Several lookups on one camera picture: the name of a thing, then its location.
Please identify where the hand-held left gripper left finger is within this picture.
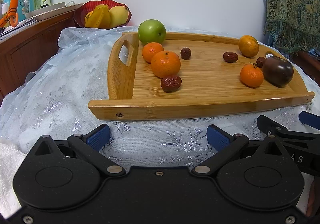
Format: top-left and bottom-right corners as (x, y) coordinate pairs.
(34, 124), (127, 177)

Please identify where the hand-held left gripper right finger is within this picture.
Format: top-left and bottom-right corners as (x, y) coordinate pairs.
(191, 124), (288, 177)

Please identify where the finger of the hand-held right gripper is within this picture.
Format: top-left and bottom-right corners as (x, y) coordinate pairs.
(299, 111), (320, 127)
(257, 115), (320, 145)

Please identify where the dark purple round fruit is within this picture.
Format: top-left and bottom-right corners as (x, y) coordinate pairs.
(262, 56), (294, 87)

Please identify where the bamboo serving tray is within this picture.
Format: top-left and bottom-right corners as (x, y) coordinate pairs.
(88, 32), (315, 121)

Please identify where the orange tangerine with twig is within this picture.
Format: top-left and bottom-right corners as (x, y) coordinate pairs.
(240, 62), (264, 88)

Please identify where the large wrinkled red date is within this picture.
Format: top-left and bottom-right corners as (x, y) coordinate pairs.
(160, 75), (182, 93)

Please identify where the yellowish orange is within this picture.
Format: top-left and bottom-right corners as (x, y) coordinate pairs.
(238, 35), (260, 58)

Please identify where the green apple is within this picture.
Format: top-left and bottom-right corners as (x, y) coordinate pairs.
(137, 19), (167, 45)

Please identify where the wooden side furniture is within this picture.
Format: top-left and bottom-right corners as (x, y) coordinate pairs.
(291, 50), (320, 82)

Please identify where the wooden cabinet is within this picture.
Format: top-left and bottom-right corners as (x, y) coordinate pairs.
(0, 9), (83, 104)

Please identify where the green patterned scarf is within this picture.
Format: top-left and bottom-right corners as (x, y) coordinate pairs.
(264, 0), (320, 53)

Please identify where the yellow starfruit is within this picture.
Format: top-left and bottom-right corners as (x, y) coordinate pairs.
(85, 5), (111, 28)

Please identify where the yellow mango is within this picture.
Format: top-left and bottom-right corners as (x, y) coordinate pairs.
(108, 5), (131, 28)

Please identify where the red fruit bowl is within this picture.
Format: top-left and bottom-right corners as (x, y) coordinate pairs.
(74, 0), (132, 30)

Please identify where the white plastic tray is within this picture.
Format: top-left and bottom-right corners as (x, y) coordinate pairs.
(25, 2), (84, 20)

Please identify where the stack of papers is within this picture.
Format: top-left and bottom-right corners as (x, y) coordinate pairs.
(0, 19), (38, 39)

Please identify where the small white bottle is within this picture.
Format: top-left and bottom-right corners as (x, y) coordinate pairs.
(1, 2), (10, 18)

